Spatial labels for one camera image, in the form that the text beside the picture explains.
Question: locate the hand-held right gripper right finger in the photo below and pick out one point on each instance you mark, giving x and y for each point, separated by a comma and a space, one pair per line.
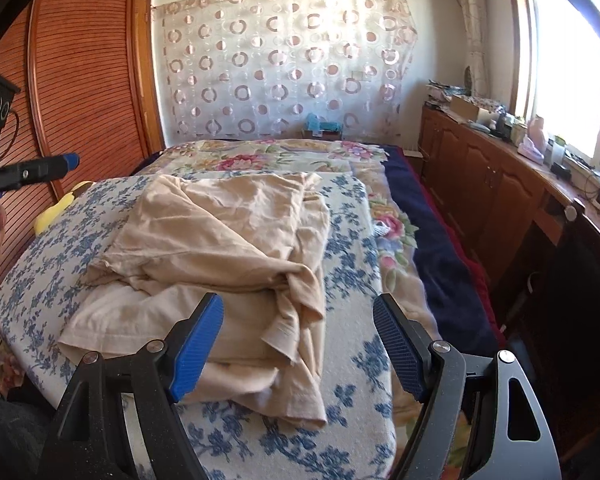
397, 350

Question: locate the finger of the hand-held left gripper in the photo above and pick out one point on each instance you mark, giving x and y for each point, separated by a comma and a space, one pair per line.
71, 160

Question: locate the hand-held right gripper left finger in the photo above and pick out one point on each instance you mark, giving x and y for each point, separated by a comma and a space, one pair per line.
197, 350

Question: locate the beige shirt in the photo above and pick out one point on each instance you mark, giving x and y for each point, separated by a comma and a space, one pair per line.
205, 240

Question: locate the yellow pillow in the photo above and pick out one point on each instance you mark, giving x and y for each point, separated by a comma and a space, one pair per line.
50, 217

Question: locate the wooden louvered wardrobe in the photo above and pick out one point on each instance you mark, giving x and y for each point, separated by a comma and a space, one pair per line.
90, 85

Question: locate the blue floral padded board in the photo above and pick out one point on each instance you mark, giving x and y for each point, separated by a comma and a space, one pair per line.
350, 270

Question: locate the navy blue blanket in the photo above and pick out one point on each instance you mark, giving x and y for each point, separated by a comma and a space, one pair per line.
445, 240

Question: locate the black chair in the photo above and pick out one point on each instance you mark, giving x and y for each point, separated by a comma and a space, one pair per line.
570, 310

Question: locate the wooden sideboard cabinet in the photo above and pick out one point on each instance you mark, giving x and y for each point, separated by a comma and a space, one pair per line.
480, 175

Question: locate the dark cloth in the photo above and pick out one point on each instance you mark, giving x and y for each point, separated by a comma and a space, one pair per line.
10, 435

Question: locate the pink floral blanket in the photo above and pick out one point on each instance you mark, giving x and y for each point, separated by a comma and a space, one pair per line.
280, 157

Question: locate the white round knob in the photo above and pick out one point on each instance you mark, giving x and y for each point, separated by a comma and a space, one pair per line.
573, 209

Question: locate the circle patterned sheer curtain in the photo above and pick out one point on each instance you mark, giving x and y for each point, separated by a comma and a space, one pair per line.
280, 60

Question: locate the teal toy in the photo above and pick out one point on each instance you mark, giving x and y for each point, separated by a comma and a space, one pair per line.
314, 124

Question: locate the small black box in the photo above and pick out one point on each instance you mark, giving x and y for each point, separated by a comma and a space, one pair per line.
560, 170

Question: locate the pink object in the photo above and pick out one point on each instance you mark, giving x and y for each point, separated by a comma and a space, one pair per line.
532, 140

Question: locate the cardboard box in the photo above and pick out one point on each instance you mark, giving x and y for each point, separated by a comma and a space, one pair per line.
472, 107

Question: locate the pile of papers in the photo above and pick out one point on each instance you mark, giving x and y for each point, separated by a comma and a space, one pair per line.
440, 95

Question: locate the window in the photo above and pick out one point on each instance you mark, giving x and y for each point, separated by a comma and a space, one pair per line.
565, 60

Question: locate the lace window curtain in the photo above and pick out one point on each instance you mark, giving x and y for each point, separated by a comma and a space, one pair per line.
472, 20

